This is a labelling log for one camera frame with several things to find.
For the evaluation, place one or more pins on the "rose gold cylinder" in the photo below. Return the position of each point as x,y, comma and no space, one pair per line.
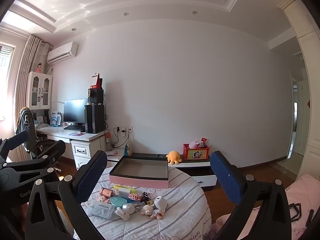
107,192

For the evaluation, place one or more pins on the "white desk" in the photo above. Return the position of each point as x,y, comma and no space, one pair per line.
57,131

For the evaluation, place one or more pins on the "printed snack bag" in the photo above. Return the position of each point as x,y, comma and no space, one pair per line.
128,150

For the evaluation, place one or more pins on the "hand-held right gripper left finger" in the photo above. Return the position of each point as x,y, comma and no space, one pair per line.
92,176

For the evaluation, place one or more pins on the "black keyboard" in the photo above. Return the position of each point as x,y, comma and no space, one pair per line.
73,128

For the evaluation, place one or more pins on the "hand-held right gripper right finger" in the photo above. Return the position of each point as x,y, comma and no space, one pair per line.
225,177

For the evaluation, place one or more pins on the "red triangular box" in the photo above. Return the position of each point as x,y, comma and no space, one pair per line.
98,82

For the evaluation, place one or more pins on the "small red tag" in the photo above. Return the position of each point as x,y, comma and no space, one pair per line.
204,139

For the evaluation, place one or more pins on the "black and white low cabinet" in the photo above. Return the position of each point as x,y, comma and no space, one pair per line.
197,163

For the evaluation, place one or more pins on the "red toy crate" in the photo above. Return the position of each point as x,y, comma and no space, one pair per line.
196,153

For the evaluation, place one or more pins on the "window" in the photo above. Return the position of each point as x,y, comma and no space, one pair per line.
6,80

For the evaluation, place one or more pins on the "black office chair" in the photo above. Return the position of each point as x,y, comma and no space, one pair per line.
41,140

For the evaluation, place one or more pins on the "white flat pack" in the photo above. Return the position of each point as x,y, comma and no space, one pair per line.
101,208

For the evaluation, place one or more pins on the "beige curtain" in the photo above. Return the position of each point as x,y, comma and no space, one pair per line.
27,75

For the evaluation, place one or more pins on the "yellow highlighter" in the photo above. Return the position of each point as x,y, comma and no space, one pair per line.
122,187

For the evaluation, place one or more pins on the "white hutch cabinet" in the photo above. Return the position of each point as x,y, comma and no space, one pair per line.
40,90

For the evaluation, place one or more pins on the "black box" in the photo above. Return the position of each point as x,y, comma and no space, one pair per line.
96,96

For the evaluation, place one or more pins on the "pink mouse pad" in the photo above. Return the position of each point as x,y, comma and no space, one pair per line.
77,134

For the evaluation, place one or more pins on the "small doll figure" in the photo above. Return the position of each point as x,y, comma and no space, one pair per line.
158,213

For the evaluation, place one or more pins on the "white air conditioner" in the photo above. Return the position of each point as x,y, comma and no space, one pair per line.
62,52

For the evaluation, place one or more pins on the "pink blanket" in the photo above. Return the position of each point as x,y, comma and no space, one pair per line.
303,192

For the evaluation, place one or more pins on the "black computer monitor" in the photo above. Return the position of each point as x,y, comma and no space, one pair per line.
75,110

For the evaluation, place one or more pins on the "white wall sockets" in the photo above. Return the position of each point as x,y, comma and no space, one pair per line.
123,129

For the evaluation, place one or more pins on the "black computer tower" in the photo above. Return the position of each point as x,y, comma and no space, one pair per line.
94,118

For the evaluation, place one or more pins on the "bottle with red cap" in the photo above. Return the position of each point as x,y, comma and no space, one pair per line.
108,142

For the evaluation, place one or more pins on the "small white side table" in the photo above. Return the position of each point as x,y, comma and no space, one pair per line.
117,158

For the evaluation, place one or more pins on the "white door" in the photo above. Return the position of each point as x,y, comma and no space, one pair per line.
296,130

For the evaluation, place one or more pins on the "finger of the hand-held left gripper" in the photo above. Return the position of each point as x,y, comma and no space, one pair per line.
50,152
15,140

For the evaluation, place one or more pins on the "yellow octopus plush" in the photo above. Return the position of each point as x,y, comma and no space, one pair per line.
174,157

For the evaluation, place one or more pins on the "blue carton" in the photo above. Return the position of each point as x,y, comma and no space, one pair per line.
56,118

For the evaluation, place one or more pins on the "striped white bedsheet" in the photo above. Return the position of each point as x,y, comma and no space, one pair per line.
175,220

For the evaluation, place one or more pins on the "small printed packet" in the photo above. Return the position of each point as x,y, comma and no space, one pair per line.
112,153

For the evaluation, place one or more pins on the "dark jacket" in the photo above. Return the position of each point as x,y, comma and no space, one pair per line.
25,122

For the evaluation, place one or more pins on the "pink doll figure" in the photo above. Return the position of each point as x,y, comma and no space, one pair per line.
39,68

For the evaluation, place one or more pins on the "pink plush toy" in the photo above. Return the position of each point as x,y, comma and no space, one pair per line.
193,144

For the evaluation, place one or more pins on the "small yellow cube toy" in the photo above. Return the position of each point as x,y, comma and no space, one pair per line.
150,202

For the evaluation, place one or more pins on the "pink storage box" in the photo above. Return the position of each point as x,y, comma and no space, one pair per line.
140,181

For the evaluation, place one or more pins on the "small pig figure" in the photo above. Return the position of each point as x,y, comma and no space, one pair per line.
147,210

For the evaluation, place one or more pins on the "black claw hair clip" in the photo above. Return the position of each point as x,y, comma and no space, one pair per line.
295,211

